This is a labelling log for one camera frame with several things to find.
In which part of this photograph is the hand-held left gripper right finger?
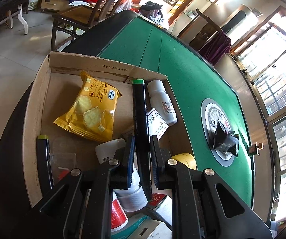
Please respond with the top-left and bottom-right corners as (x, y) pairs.
(150, 135), (273, 239)

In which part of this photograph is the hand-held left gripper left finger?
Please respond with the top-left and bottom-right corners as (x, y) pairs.
(11, 135), (136, 239)

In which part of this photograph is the large white bottle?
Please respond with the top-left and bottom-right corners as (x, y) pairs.
(95, 138), (148, 212)

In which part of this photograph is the black marker green cap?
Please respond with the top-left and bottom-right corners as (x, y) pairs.
(132, 79), (153, 201)

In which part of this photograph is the black marker yellow cap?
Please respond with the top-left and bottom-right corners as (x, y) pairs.
(36, 135), (55, 192)

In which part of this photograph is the cardboard box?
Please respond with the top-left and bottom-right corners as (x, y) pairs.
(22, 51), (196, 239)

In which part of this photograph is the yellow tape roll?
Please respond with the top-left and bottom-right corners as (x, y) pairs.
(171, 152), (197, 171)

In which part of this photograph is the red and white small box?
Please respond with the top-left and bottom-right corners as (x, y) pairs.
(147, 193), (176, 227)

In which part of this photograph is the red label bottle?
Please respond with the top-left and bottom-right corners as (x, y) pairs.
(111, 191), (129, 232)

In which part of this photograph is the teal cartoon card package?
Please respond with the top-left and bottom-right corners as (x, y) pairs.
(111, 214), (158, 239)

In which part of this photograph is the small white bottle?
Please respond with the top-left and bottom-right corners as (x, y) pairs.
(147, 80), (178, 127)

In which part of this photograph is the clear bag with red item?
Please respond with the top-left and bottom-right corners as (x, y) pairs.
(50, 152), (76, 183)

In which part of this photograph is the yellow cracker packet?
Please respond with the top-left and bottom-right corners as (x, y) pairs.
(53, 70), (123, 143)

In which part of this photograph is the black packet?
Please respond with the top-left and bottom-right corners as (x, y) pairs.
(212, 122), (240, 158)

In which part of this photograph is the round table centre console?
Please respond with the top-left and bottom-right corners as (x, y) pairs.
(201, 98), (244, 168)

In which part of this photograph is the purple cloth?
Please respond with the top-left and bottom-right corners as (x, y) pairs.
(198, 31), (232, 66)

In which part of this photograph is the wooden chair with carved back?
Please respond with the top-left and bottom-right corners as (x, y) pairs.
(177, 8), (223, 53)

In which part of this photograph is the dark clothes pile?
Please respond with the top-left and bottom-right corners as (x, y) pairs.
(138, 1), (169, 28)

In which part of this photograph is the window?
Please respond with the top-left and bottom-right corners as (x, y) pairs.
(233, 6), (286, 227)

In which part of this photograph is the bare wooden chair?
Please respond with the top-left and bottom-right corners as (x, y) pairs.
(50, 0), (140, 53)

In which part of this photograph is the clear plastic bag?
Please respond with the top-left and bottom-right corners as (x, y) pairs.
(117, 0), (133, 14)

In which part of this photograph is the standing air conditioner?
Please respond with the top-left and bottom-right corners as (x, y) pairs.
(219, 4), (262, 39)

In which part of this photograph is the low wooden cabinet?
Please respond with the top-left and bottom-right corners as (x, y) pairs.
(39, 0), (85, 13)

